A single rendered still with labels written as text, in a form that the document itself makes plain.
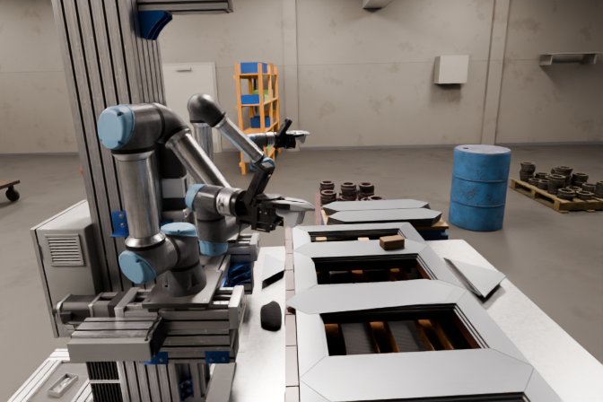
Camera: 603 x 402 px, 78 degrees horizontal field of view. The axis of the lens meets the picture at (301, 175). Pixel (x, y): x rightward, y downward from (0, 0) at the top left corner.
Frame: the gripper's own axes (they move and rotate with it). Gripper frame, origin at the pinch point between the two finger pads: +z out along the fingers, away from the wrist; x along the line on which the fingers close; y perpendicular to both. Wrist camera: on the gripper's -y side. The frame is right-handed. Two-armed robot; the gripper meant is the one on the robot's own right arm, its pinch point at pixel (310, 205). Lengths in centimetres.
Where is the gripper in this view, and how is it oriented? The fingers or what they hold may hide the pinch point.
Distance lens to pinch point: 86.7
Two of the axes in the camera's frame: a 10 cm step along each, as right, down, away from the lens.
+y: -0.4, 9.9, 1.3
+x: -4.4, 1.0, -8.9
